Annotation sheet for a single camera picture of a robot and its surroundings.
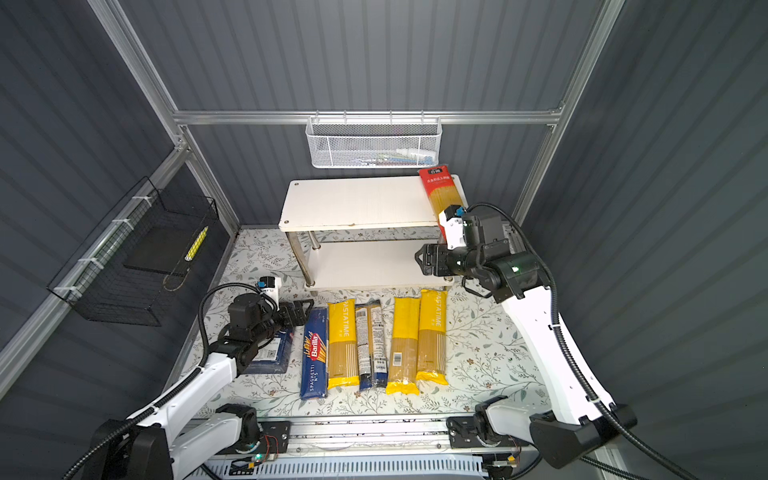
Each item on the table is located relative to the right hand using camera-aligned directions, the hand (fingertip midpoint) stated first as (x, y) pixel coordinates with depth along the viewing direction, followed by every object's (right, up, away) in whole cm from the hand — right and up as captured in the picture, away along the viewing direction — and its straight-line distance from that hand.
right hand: (432, 257), depth 69 cm
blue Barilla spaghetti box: (-31, -30, +13) cm, 45 cm away
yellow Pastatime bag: (+2, -31, +15) cm, 34 cm away
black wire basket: (-74, -4, +3) cm, 74 cm away
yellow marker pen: (-61, 0, +6) cm, 61 cm away
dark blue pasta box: (-42, -27, +12) cm, 51 cm away
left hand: (-36, -13, +16) cm, 41 cm away
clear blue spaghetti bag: (-15, -29, +16) cm, 37 cm away
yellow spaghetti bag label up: (-5, -26, +18) cm, 32 cm away
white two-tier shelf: (-22, +9, +51) cm, 56 cm away
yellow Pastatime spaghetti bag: (-23, -29, +16) cm, 41 cm away
